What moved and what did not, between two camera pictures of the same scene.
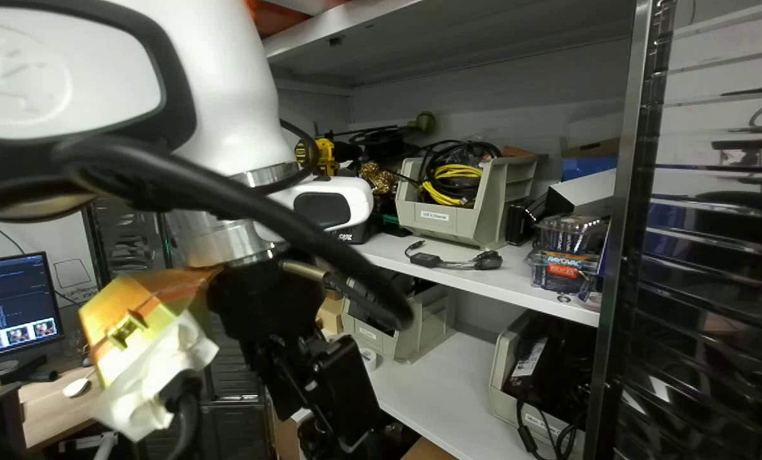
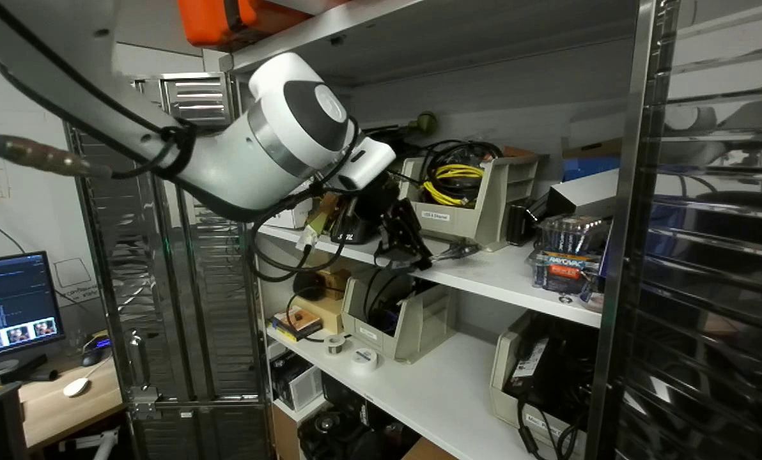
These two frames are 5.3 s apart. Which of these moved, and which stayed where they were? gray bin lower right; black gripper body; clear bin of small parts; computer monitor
Moved: black gripper body
Stayed: clear bin of small parts; computer monitor; gray bin lower right
